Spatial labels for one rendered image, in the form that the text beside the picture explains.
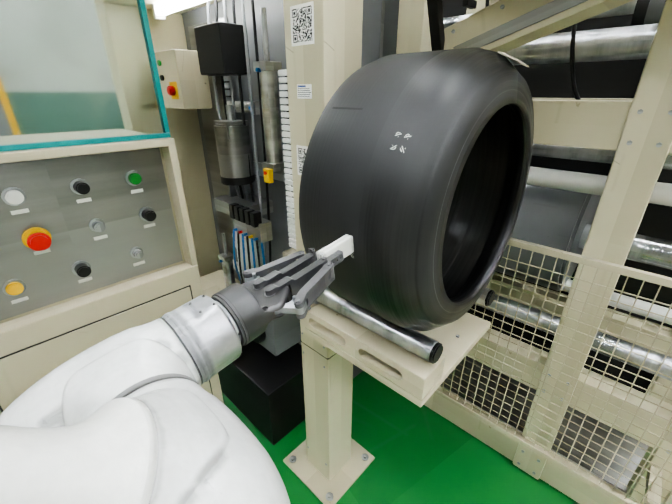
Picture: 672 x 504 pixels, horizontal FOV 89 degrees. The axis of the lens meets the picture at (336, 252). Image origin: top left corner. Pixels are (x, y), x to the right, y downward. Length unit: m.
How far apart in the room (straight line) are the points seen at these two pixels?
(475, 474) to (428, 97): 1.47
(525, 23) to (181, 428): 1.01
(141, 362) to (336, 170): 0.38
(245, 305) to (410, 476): 1.32
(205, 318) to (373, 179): 0.30
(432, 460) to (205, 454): 1.49
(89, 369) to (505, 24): 1.03
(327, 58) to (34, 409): 0.74
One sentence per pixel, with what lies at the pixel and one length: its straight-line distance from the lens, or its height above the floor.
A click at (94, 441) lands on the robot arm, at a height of 1.20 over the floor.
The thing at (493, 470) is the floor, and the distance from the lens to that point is 1.75.
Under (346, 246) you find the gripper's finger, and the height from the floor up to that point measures 1.15.
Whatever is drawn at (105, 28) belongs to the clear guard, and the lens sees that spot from 1.03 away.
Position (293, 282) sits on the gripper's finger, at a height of 1.14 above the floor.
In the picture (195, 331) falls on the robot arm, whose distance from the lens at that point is 0.40.
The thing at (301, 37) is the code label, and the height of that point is 1.49.
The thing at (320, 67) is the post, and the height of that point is 1.43.
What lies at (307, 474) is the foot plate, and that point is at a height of 0.01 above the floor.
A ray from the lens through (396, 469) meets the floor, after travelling 1.66.
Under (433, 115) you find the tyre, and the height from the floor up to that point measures 1.35.
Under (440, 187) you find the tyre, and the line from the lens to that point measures 0.53.
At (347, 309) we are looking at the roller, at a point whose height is 0.91.
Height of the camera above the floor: 1.38
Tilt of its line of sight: 25 degrees down
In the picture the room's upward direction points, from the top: straight up
